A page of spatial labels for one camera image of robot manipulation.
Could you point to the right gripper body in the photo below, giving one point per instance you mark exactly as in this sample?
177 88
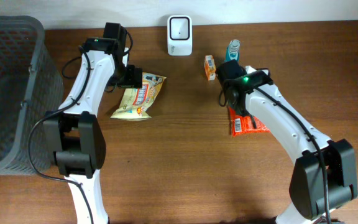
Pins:
229 71

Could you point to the yellow snack bag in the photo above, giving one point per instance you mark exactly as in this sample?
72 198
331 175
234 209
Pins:
136 101

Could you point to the white barcode scanner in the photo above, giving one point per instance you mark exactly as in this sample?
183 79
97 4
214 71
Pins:
179 35

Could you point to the red candy bag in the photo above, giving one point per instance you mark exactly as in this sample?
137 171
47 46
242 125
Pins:
245 124

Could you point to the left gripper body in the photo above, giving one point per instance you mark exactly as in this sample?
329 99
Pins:
132 78

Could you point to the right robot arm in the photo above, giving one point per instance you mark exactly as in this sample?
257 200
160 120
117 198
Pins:
324 176

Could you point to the blue mouthwash bottle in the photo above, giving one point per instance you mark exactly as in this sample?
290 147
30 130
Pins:
232 51

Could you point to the grey plastic mesh basket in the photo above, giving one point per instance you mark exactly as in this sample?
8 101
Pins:
30 85

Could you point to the small orange box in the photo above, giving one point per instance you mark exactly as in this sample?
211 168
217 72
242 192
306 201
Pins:
210 67

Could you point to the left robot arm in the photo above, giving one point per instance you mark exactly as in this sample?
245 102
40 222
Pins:
75 141

